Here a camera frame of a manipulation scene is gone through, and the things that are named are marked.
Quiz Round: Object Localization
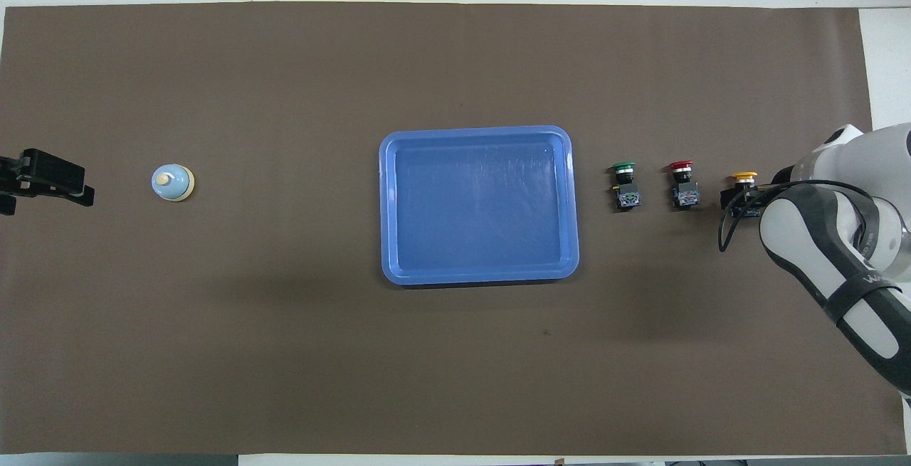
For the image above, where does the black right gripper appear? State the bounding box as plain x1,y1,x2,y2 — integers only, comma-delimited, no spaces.
720,165,795,218

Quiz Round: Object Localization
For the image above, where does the green push button switch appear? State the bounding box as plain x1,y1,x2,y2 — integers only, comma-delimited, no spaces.
609,161,643,212

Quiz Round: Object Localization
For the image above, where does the blue plastic tray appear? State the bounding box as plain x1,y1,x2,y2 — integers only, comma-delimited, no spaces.
378,125,580,287

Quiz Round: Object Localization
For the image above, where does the red push button switch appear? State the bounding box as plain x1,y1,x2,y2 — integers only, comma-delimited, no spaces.
668,160,702,211

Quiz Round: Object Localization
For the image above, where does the brown table mat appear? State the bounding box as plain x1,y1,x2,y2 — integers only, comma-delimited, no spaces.
0,1,906,456

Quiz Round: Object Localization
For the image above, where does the blue service bell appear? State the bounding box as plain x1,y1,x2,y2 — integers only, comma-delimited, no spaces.
150,164,196,203

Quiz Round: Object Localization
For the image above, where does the yellow push button switch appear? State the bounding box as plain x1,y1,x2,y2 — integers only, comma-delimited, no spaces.
727,171,762,219

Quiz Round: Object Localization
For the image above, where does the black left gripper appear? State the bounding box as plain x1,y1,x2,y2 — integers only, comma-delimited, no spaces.
0,147,95,217

